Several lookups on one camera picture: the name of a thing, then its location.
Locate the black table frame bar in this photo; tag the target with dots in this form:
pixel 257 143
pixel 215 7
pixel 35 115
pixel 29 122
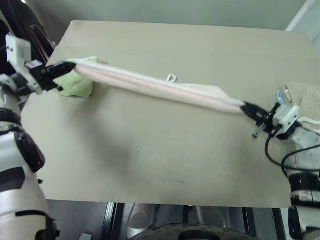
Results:
pixel 112 220

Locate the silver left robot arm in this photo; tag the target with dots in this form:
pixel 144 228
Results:
pixel 10 150

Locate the white door frame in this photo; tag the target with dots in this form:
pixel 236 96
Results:
pixel 305 22

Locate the beige towel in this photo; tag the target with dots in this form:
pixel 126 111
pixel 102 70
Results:
pixel 307 100

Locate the grey rounded shell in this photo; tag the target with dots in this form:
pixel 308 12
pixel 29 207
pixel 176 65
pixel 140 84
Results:
pixel 140 217
pixel 217 216

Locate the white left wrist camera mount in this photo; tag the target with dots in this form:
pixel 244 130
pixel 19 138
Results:
pixel 16 50

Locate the green towel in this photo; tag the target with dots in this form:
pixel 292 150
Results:
pixel 75 87

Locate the blue folded towel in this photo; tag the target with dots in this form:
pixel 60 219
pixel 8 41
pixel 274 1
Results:
pixel 280 98

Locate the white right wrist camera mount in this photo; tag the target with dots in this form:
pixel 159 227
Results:
pixel 287 115

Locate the pink towel with white loop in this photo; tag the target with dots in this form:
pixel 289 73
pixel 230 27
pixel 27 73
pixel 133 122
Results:
pixel 150 85

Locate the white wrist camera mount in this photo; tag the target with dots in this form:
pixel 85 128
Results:
pixel 16 50
pixel 287 115

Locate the black perforated round disc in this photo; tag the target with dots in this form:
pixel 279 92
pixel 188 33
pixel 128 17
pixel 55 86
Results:
pixel 195 235

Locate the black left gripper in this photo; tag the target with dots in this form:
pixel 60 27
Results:
pixel 41 77

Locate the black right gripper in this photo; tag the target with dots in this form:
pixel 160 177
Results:
pixel 267 120

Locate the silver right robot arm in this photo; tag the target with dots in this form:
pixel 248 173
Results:
pixel 307 140

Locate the black chair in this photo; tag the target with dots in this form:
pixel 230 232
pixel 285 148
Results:
pixel 37 37

